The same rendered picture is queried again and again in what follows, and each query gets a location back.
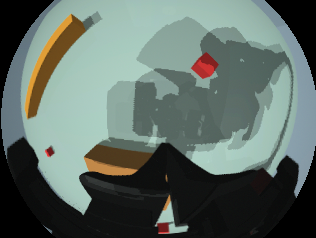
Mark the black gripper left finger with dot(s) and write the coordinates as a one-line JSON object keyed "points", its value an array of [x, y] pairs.
{"points": [[147, 188]]}

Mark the red flat bar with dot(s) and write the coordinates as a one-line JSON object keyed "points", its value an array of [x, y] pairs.
{"points": [[163, 228]]}

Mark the red cube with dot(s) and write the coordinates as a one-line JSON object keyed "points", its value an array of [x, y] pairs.
{"points": [[49, 152], [205, 66]]}

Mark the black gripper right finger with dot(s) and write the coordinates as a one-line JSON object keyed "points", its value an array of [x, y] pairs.
{"points": [[192, 187]]}

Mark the orange long bar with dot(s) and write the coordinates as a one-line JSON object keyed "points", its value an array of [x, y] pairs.
{"points": [[65, 35]]}

